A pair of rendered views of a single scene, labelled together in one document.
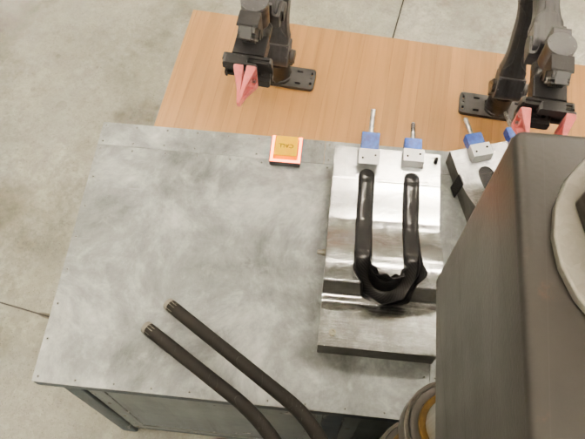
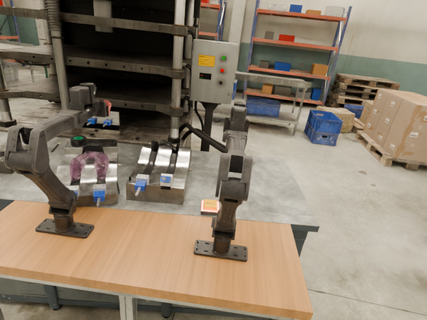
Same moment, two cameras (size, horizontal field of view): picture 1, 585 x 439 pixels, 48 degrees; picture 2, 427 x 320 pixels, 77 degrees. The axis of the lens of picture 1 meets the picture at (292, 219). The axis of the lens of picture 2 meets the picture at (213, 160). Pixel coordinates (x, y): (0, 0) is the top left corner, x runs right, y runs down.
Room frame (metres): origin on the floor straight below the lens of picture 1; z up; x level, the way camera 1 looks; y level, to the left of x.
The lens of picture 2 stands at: (1.94, -0.14, 1.54)
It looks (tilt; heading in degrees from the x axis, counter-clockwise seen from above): 26 degrees down; 172
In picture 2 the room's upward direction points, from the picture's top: 7 degrees clockwise
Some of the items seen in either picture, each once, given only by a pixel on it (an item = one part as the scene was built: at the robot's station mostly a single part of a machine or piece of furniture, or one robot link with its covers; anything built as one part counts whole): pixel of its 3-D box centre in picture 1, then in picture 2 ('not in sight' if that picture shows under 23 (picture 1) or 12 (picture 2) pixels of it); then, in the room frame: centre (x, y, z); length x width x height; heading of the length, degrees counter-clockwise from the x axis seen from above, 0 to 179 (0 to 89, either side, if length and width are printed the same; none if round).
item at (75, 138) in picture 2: not in sight; (78, 141); (0.52, -0.67, 0.93); 0.08 x 0.08 x 0.04
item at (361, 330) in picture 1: (382, 245); (164, 164); (0.64, -0.21, 0.87); 0.50 x 0.26 x 0.14; 174
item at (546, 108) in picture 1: (552, 132); not in sight; (0.73, -0.51, 1.19); 0.09 x 0.07 x 0.07; 169
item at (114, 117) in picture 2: not in sight; (112, 112); (-0.21, -0.67, 0.87); 0.50 x 0.27 x 0.17; 174
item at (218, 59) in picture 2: not in sight; (205, 142); (-0.04, 0.07, 0.74); 0.31 x 0.22 x 1.47; 84
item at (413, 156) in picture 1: (412, 144); (140, 186); (0.90, -0.30, 0.89); 0.13 x 0.05 x 0.05; 174
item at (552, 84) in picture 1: (554, 84); (89, 96); (0.80, -0.50, 1.25); 0.07 x 0.06 x 0.11; 80
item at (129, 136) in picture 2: not in sight; (110, 122); (-0.30, -0.71, 0.76); 1.30 x 0.84 x 0.07; 84
